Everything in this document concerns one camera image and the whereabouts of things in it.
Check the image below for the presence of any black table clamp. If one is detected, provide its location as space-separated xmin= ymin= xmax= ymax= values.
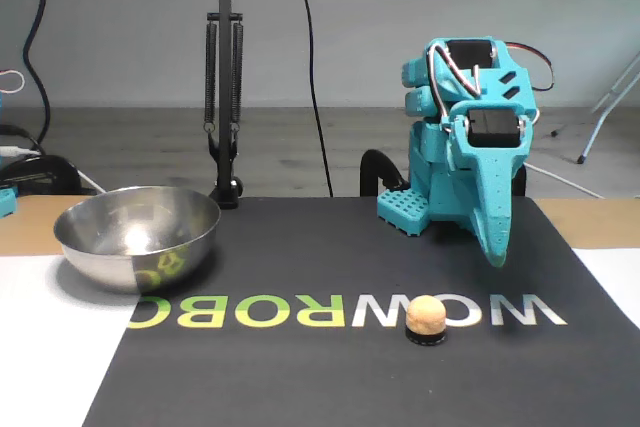
xmin=510 ymin=165 xmax=528 ymax=197
xmin=359 ymin=148 xmax=410 ymax=198

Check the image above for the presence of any teal gripper, black servo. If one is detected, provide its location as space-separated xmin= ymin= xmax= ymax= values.
xmin=449 ymin=100 xmax=526 ymax=269

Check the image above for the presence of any white wire loop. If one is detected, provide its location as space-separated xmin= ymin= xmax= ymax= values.
xmin=0 ymin=69 xmax=26 ymax=96

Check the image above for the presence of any tan ball with black base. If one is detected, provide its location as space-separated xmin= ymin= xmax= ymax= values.
xmin=404 ymin=295 xmax=447 ymax=347

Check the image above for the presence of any black curved cable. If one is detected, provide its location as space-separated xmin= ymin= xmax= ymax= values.
xmin=0 ymin=124 xmax=46 ymax=156

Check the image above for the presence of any black bulky object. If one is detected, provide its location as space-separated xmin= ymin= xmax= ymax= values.
xmin=0 ymin=154 xmax=84 ymax=197

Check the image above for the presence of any black mat with WOWROBO print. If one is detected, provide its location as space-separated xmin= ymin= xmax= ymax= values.
xmin=82 ymin=195 xmax=640 ymax=427

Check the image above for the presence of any red white black servo cable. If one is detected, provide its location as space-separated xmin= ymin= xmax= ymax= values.
xmin=503 ymin=40 xmax=557 ymax=94
xmin=425 ymin=44 xmax=485 ymax=121

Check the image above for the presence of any thin black hanging cable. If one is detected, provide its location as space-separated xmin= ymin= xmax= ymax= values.
xmin=293 ymin=0 xmax=335 ymax=197

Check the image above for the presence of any dark blue cable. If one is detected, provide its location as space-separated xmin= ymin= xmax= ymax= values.
xmin=22 ymin=0 xmax=54 ymax=153

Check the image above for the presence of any white paper sheet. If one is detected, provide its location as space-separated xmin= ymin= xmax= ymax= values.
xmin=0 ymin=252 xmax=146 ymax=427
xmin=569 ymin=245 xmax=640 ymax=333

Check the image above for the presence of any metal bowl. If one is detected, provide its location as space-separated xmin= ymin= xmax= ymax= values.
xmin=53 ymin=185 xmax=222 ymax=296

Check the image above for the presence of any white metal folding stand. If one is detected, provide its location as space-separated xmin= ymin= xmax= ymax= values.
xmin=549 ymin=49 xmax=640 ymax=166

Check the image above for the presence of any teal printed part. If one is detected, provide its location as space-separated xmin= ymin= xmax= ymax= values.
xmin=0 ymin=184 xmax=19 ymax=219

